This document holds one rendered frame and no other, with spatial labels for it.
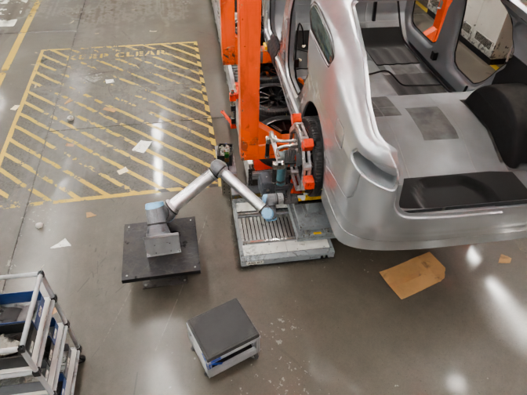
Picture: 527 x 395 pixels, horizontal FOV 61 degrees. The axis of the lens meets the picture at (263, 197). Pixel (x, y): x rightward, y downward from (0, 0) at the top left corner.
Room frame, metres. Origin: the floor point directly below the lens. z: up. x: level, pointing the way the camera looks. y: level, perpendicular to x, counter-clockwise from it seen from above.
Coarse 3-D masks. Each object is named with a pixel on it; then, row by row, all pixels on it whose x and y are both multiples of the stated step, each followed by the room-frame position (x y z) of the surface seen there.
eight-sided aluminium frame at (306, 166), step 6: (294, 126) 3.03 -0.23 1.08; (300, 126) 3.01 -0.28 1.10; (294, 132) 3.16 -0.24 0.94; (300, 132) 2.89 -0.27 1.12; (306, 132) 2.89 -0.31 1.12; (300, 138) 2.83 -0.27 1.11; (306, 138) 2.82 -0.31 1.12; (300, 144) 2.81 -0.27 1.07; (306, 162) 2.71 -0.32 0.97; (306, 168) 2.66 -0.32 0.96; (294, 174) 3.00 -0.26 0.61; (294, 180) 2.91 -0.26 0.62; (300, 180) 2.91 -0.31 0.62; (294, 186) 2.87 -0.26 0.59; (300, 186) 2.68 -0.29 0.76
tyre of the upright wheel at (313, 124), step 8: (304, 120) 3.07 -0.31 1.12; (312, 120) 2.98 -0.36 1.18; (312, 128) 2.88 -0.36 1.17; (320, 128) 2.89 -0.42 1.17; (312, 136) 2.82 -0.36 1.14; (320, 136) 2.82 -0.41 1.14; (320, 144) 2.76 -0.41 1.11; (320, 152) 2.71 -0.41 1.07; (320, 160) 2.68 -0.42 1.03; (320, 168) 2.65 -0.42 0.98; (320, 176) 2.63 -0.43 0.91; (320, 184) 2.63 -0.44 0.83; (312, 192) 2.65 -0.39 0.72; (320, 192) 2.65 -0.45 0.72
